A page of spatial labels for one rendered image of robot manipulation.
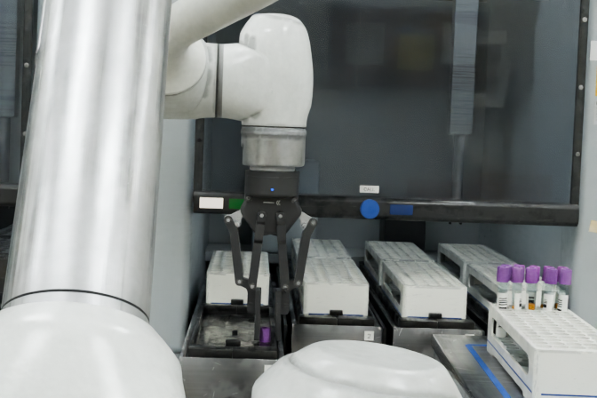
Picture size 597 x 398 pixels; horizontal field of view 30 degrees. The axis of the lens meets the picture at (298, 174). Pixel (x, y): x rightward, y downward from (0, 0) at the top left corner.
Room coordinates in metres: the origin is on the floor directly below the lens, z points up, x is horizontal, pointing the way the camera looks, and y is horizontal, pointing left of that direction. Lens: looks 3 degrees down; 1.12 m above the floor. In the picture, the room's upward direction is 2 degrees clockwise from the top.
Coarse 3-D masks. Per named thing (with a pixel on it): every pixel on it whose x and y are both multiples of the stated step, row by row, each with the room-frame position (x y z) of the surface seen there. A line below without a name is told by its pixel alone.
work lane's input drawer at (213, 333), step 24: (216, 312) 1.74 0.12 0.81; (240, 312) 1.74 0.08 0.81; (264, 312) 1.74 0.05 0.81; (192, 336) 1.49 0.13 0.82; (216, 336) 1.56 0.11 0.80; (240, 336) 1.57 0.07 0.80; (192, 360) 1.40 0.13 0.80; (216, 360) 1.41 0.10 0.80; (240, 360) 1.41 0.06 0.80; (264, 360) 1.41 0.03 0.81; (192, 384) 1.40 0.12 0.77; (216, 384) 1.41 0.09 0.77; (240, 384) 1.41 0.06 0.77
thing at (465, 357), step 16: (432, 336) 1.55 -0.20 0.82; (448, 336) 1.54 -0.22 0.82; (464, 336) 1.55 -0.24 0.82; (480, 336) 1.55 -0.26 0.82; (448, 352) 1.44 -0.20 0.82; (464, 352) 1.44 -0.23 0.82; (480, 352) 1.44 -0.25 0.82; (448, 368) 1.39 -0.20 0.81; (464, 368) 1.34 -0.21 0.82; (480, 368) 1.35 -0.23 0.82; (496, 368) 1.35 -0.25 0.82; (464, 384) 1.26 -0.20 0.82; (480, 384) 1.26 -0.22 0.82; (496, 384) 1.27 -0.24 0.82; (512, 384) 1.27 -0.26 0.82
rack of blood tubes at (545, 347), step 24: (504, 312) 1.40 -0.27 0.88; (528, 312) 1.40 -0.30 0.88; (552, 312) 1.42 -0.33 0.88; (528, 336) 1.25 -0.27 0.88; (552, 336) 1.25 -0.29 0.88; (576, 336) 1.25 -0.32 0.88; (528, 360) 1.36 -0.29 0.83; (552, 360) 1.17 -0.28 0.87; (576, 360) 1.17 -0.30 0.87; (528, 384) 1.20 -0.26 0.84; (552, 384) 1.17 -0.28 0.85; (576, 384) 1.17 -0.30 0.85
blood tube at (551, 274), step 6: (546, 270) 1.42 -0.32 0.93; (552, 270) 1.42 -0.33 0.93; (546, 276) 1.42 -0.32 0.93; (552, 276) 1.42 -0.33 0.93; (546, 282) 1.42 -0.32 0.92; (552, 282) 1.42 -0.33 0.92; (546, 288) 1.42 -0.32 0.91; (552, 288) 1.42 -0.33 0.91; (546, 294) 1.42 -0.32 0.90; (552, 294) 1.42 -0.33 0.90; (546, 300) 1.42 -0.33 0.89; (552, 300) 1.42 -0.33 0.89; (546, 306) 1.42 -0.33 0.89; (552, 306) 1.42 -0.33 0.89
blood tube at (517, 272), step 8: (512, 272) 1.42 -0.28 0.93; (520, 272) 1.42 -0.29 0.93; (512, 280) 1.42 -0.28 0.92; (520, 280) 1.42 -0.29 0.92; (512, 288) 1.43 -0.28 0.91; (520, 288) 1.42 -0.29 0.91; (512, 296) 1.42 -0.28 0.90; (520, 296) 1.42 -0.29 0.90; (512, 304) 1.42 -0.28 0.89; (520, 304) 1.42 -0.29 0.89
